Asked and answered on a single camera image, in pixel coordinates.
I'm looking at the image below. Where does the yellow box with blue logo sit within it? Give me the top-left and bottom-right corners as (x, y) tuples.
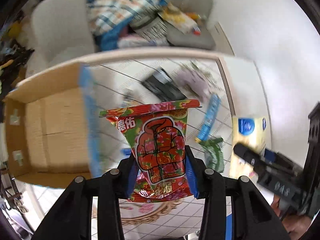
(229, 116), (267, 179)

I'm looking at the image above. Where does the green snack bag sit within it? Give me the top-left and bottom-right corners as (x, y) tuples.
(200, 138), (225, 173)

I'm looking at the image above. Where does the long blue snack packet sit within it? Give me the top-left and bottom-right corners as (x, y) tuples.
(195, 93), (221, 143)

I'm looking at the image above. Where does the red floral snack bag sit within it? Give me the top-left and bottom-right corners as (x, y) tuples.
(99, 99), (200, 203)

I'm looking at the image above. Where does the purple cloth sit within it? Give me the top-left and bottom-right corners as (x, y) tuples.
(174, 68), (211, 101)

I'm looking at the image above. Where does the black snack packet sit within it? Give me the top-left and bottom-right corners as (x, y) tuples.
(140, 67), (187, 102)

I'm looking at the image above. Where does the blue green milk carton box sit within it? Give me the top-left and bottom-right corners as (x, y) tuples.
(79, 64), (103, 178)

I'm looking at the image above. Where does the person's right hand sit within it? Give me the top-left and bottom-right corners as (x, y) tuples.
(271, 195), (312, 240)

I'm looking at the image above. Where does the brown cardboard box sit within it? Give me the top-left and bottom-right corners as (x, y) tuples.
(4, 63), (93, 188)

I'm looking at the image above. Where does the yellow snack bag on sofa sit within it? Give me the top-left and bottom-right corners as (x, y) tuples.
(158, 3), (201, 35)

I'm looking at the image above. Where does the black white patterned pillow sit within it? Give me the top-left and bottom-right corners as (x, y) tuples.
(130, 5), (167, 41)

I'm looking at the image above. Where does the blue fabric under blanket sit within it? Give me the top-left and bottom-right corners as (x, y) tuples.
(94, 16), (134, 51)

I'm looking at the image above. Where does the pink patterned cushion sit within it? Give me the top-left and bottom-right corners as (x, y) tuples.
(117, 35), (169, 49)

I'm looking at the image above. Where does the beige sofa armchair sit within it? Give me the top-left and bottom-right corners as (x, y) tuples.
(23, 0), (97, 77)

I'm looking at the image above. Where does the plaid blanket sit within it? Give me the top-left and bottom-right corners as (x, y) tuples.
(87, 0), (164, 36)

